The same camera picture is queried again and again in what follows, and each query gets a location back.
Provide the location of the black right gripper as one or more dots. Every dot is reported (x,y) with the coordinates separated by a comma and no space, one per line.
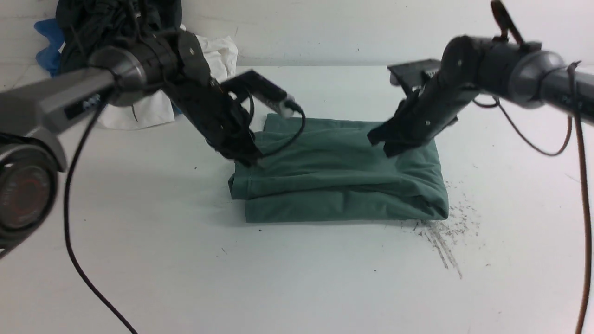
(430,108)

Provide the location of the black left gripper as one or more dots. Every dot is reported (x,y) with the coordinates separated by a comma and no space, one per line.
(222,121)

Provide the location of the green long-sleeved shirt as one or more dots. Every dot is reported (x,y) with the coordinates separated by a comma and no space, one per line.
(332,173)

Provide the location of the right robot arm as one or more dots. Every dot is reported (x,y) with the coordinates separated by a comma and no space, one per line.
(528,76)

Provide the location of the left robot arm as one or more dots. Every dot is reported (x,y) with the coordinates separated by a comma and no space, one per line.
(33,116)

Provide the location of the white crumpled garment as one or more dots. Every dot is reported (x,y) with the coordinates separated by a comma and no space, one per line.
(213,55)

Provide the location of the blue crumpled garment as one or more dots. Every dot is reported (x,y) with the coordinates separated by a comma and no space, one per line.
(49,58)

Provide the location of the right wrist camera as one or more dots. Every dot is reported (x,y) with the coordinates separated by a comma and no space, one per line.
(413,74)

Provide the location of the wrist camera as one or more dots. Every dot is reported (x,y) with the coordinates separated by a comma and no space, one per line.
(252,84)
(413,74)

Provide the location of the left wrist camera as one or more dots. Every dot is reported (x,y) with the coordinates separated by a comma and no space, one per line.
(252,84)

